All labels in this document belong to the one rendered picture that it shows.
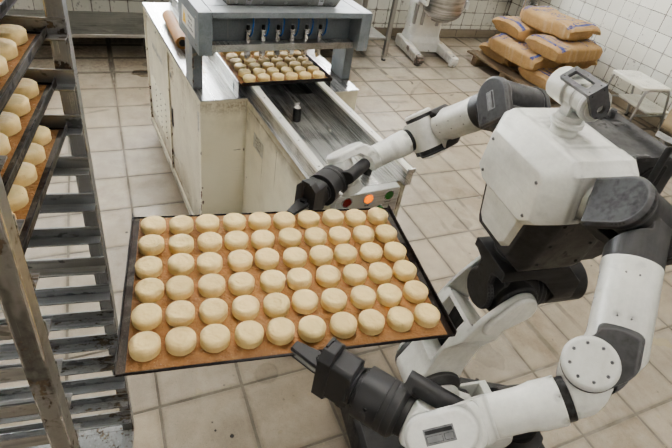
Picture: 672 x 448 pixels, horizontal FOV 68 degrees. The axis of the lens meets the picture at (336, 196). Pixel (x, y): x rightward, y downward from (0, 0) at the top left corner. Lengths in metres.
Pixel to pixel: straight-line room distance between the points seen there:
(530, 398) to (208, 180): 1.71
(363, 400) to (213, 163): 1.54
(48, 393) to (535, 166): 0.88
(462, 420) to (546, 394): 0.13
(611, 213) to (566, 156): 0.14
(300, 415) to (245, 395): 0.22
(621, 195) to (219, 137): 1.59
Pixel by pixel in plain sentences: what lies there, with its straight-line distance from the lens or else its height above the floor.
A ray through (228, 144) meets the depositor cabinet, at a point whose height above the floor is 0.63.
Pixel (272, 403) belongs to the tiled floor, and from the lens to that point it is 2.04.
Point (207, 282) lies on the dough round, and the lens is 0.99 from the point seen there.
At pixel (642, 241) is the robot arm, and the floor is 1.30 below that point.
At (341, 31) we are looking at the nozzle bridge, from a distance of 2.25.
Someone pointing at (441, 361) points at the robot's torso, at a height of 0.69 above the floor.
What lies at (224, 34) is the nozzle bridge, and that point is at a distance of 2.06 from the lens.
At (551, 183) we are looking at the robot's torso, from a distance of 0.99.
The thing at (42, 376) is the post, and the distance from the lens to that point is 0.83.
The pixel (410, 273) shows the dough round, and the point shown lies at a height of 1.02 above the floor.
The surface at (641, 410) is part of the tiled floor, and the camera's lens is 2.60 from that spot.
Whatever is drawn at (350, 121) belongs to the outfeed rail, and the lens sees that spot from 1.93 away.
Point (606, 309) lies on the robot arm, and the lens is 0.88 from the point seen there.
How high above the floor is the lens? 1.73
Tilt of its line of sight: 35 degrees down
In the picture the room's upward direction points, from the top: 10 degrees clockwise
